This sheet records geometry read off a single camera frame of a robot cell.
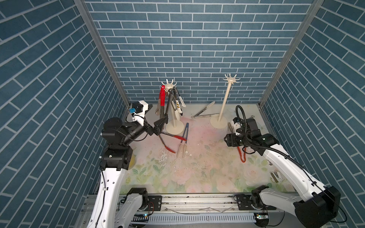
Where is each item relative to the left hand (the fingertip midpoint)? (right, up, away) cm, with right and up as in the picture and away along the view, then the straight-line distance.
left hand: (163, 112), depth 60 cm
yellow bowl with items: (-23, -29, +25) cm, 45 cm away
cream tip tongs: (+17, -2, +52) cm, 55 cm away
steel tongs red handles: (+47, -29, +31) cm, 63 cm away
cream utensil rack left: (0, -10, +45) cm, 47 cm away
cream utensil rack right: (+34, -6, +48) cm, 59 cm away
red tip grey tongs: (+2, -16, +40) cm, 43 cm away
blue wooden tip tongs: (+8, -24, +32) cm, 40 cm away
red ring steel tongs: (-4, +6, +19) cm, 20 cm away
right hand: (+35, -14, +20) cm, 43 cm away
